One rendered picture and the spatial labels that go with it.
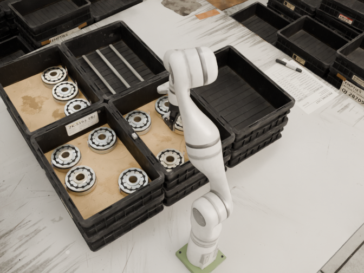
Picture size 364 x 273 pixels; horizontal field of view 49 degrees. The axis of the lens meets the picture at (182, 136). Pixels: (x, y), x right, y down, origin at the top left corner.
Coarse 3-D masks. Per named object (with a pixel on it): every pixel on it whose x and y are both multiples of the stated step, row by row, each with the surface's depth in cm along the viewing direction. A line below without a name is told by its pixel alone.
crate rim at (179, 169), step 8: (152, 80) 156; (136, 88) 153; (120, 96) 150; (112, 104) 147; (200, 104) 149; (208, 112) 147; (216, 120) 145; (128, 128) 140; (224, 128) 142; (232, 136) 140; (144, 144) 136; (224, 144) 138; (160, 168) 131; (176, 168) 131; (184, 168) 132; (168, 176) 130
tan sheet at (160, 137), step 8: (152, 104) 161; (152, 112) 159; (152, 120) 156; (160, 120) 156; (152, 128) 154; (160, 128) 154; (168, 128) 154; (144, 136) 151; (152, 136) 151; (160, 136) 151; (168, 136) 152; (176, 136) 152; (152, 144) 149; (160, 144) 149; (168, 144) 149; (176, 144) 149; (184, 144) 150; (152, 152) 147
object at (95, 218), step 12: (96, 108) 146; (108, 108) 146; (72, 120) 142; (120, 120) 143; (48, 132) 139; (36, 144) 135; (144, 156) 134; (48, 168) 129; (156, 168) 131; (156, 180) 128; (132, 192) 125; (144, 192) 127; (72, 204) 123; (120, 204) 122; (96, 216) 119
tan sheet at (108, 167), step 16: (64, 144) 148; (80, 144) 148; (48, 160) 143; (96, 160) 144; (112, 160) 144; (128, 160) 144; (64, 176) 139; (96, 176) 140; (112, 176) 140; (96, 192) 136; (112, 192) 136; (80, 208) 132; (96, 208) 132
